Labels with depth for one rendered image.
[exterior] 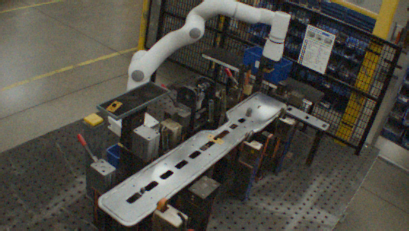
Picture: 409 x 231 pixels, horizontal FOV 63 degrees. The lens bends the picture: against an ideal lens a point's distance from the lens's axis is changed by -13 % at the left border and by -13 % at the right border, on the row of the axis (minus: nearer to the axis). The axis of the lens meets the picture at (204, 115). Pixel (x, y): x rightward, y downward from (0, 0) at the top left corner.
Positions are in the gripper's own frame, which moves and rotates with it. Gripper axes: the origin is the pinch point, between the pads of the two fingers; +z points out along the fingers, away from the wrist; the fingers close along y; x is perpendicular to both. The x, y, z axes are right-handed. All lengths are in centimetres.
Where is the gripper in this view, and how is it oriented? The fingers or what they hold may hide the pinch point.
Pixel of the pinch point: (269, 66)
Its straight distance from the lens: 211.2
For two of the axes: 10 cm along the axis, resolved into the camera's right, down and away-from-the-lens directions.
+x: 5.5, -3.5, 7.6
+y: 8.1, 4.2, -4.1
